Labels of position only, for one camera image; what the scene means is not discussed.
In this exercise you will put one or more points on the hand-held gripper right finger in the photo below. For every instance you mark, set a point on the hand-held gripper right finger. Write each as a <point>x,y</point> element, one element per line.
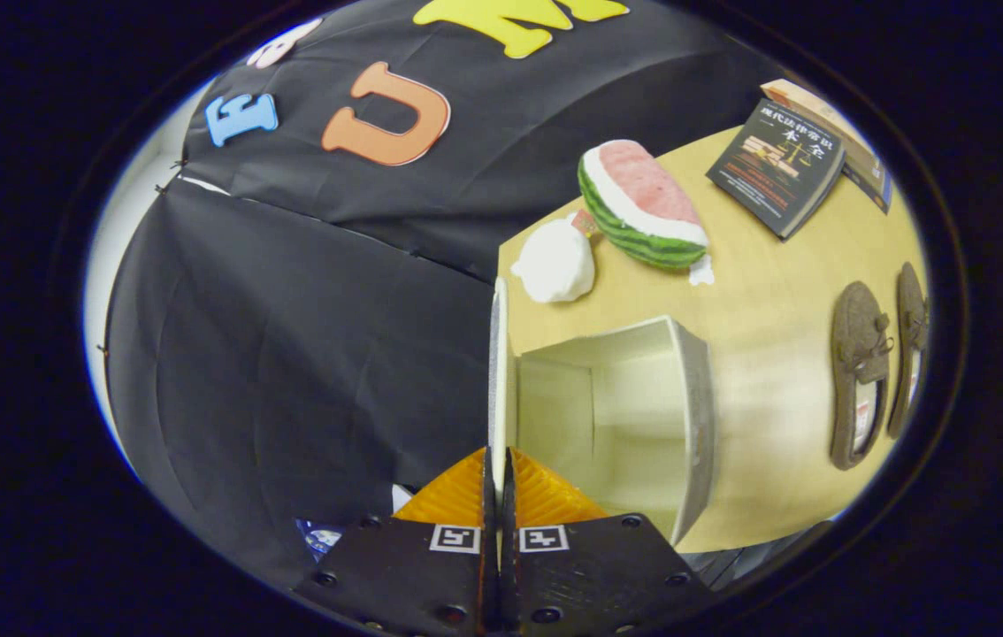
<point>599,575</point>

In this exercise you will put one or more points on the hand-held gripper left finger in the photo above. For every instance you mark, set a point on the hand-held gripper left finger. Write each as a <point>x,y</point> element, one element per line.
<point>404,575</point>

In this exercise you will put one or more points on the white fabric storage box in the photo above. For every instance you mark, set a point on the white fabric storage box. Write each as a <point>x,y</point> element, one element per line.
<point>625,416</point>

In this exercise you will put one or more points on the brown fuzzy shoe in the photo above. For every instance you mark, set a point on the brown fuzzy shoe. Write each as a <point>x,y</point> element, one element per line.
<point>910,310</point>
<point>860,336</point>

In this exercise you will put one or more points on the blue printed card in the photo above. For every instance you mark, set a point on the blue printed card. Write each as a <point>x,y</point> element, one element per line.
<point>320,537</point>

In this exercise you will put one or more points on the white plush toy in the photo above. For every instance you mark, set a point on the white plush toy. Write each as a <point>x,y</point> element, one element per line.
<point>555,264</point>

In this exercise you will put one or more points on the watermelon slice plush toy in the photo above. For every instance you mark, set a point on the watermelon slice plush toy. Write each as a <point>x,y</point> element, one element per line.
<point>643,199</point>

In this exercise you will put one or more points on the dark cover book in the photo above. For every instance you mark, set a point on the dark cover book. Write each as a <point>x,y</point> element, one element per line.
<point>776,168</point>

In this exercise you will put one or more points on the blue book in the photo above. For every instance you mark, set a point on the blue book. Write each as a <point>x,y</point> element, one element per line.
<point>875,188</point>

